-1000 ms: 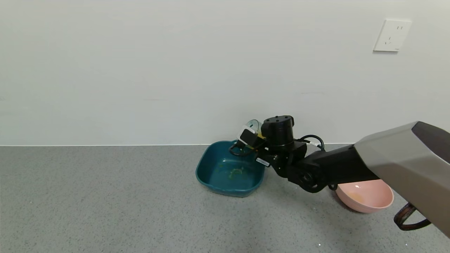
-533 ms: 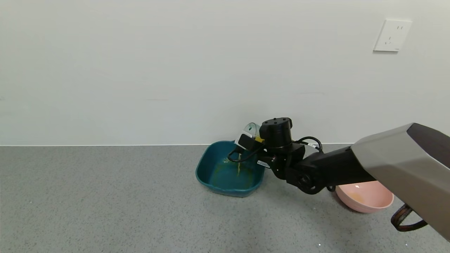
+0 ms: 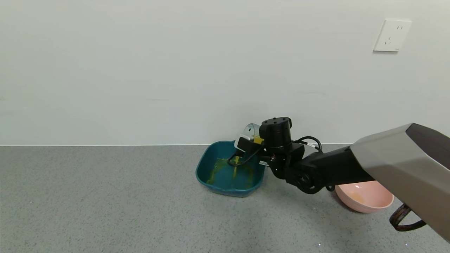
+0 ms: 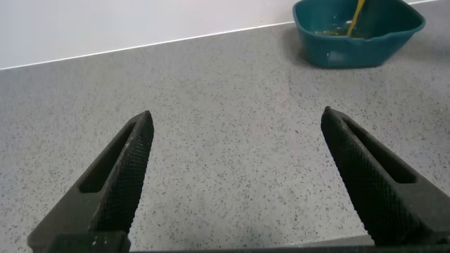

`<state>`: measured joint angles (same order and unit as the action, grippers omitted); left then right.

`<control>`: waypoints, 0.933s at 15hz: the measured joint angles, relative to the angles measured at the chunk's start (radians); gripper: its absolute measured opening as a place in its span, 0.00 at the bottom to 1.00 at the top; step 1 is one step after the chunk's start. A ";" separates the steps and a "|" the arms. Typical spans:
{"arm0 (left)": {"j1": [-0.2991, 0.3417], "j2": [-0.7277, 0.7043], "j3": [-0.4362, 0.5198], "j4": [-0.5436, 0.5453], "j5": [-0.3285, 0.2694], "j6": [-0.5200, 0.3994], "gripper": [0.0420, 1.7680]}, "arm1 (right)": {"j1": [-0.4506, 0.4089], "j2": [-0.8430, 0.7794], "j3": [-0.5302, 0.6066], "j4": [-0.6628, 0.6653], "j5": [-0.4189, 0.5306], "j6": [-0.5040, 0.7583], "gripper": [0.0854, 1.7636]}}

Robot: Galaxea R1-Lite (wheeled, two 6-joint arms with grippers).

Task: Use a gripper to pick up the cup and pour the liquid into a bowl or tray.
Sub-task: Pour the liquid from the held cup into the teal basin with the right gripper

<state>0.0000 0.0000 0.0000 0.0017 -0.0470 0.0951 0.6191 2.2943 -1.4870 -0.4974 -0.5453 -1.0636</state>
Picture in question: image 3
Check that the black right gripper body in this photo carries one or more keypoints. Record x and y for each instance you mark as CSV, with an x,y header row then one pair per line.
x,y
277,133

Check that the ribbed transparent plastic cup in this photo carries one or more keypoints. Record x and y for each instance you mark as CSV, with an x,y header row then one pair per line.
x,y
250,129

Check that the orange juice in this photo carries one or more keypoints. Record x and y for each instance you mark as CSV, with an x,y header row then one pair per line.
x,y
234,172

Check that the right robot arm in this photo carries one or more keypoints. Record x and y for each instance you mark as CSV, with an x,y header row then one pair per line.
x,y
386,161

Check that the pink round bowl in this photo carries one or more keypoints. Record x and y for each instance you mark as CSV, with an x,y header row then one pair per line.
x,y
369,200

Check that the teal square plastic basin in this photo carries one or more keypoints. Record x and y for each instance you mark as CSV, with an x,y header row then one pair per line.
x,y
211,153

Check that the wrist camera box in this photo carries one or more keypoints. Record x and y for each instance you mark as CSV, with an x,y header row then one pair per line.
x,y
248,144

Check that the white wall socket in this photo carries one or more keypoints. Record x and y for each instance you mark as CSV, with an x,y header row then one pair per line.
x,y
392,35

